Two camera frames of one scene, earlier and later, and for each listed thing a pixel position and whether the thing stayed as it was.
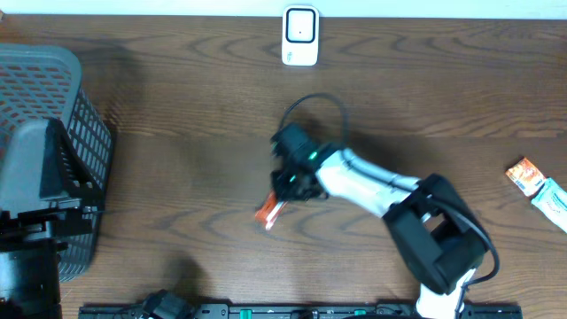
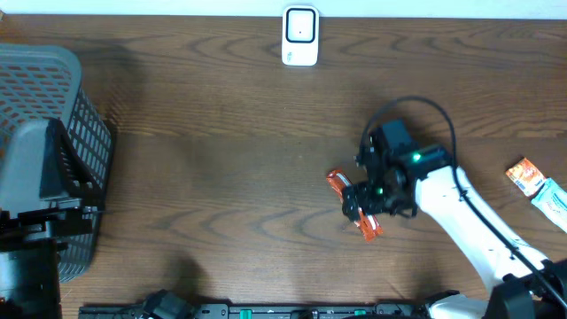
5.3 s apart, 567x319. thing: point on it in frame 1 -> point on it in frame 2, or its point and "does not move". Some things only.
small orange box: [526, 176] does not move
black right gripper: [282, 193] -> [368, 204]
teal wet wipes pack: [552, 199] does not move
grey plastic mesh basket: [43, 81] does not move
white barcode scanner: [300, 27] does not move
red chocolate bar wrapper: [271, 211] -> [368, 224]
